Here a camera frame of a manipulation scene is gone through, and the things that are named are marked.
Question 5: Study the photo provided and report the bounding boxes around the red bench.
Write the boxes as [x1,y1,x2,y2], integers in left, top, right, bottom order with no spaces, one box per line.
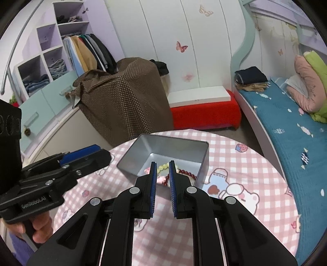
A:
[170,89,242,130]

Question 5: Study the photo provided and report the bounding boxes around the white pillow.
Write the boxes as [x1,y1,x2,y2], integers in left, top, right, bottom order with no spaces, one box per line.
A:
[283,75,307,94]

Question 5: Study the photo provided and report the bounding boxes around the light green bunk bed frame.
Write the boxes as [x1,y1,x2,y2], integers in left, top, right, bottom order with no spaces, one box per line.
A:
[230,0,327,179]

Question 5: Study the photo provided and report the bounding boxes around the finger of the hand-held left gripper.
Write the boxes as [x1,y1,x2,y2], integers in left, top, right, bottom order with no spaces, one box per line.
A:
[19,149,112,192]
[22,144,101,176]

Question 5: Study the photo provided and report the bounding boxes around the row of hanging clothes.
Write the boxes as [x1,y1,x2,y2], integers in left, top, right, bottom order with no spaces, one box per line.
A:
[63,33,118,77]

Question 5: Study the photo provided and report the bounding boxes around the folded dark clothes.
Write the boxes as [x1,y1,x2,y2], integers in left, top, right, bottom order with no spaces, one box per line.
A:
[234,66,268,85]

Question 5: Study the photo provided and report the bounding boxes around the green and pink quilt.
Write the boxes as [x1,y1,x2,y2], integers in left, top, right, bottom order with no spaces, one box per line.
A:
[286,50,327,123]

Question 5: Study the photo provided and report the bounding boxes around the blue bed mattress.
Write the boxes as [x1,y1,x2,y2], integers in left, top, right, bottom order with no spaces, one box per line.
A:
[241,77,327,256]

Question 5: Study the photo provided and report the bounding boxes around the grey metal handrail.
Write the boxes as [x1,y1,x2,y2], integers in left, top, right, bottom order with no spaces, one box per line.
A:
[0,0,55,95]

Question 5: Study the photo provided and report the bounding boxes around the lilac staircase shelf unit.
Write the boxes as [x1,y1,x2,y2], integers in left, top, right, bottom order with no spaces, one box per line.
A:
[11,0,125,154]

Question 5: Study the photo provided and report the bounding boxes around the black cloth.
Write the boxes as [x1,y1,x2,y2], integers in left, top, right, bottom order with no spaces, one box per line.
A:
[149,59,169,76]

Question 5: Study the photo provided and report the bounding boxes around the person's left forearm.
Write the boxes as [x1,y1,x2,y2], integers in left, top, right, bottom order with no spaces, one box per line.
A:
[9,234,35,266]

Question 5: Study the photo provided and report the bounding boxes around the grey metal box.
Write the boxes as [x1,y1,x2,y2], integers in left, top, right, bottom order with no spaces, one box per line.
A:
[117,133,209,191]

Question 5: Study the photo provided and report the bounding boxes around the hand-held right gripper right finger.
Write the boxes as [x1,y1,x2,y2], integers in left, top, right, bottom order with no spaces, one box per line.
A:
[169,161,298,266]

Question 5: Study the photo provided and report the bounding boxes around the white wardrobe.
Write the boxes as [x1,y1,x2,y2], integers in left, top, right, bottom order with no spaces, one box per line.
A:
[105,0,246,92]

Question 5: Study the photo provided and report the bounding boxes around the dark red bead bracelet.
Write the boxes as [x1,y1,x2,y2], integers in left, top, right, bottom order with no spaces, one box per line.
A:
[163,167,197,188]

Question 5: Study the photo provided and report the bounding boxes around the pink charm bracelet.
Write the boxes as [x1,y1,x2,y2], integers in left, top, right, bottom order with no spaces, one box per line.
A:
[144,166,166,186]

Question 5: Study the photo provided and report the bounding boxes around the round table, pink checked cloth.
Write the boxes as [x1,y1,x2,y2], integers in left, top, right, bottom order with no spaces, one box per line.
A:
[52,129,299,266]

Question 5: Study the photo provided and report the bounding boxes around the folded light jeans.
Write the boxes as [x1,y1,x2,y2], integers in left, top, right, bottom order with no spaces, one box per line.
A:
[48,59,67,80]

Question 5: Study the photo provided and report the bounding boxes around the person's left hand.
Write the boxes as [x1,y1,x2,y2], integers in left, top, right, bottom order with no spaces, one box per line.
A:
[8,212,54,243]

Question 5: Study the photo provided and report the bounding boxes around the folded blue jeans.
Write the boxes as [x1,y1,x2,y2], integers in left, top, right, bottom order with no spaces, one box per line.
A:
[22,74,50,94]

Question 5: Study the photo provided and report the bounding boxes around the dark clothes on shelf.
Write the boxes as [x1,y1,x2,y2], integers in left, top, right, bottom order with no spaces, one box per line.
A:
[57,15,83,24]

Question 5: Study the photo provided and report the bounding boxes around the folded tan clothes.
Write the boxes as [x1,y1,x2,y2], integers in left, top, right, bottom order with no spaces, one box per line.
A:
[236,82,270,92]

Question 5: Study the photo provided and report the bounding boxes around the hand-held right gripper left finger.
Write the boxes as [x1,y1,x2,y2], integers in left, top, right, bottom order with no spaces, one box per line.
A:
[27,161,157,266]

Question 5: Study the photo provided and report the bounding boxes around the brown dotted cloth cover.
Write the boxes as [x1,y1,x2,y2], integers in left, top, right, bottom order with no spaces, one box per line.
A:
[73,57,174,149]

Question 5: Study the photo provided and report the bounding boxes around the white board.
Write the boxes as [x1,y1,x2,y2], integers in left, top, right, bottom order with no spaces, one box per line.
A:
[167,86,236,108]

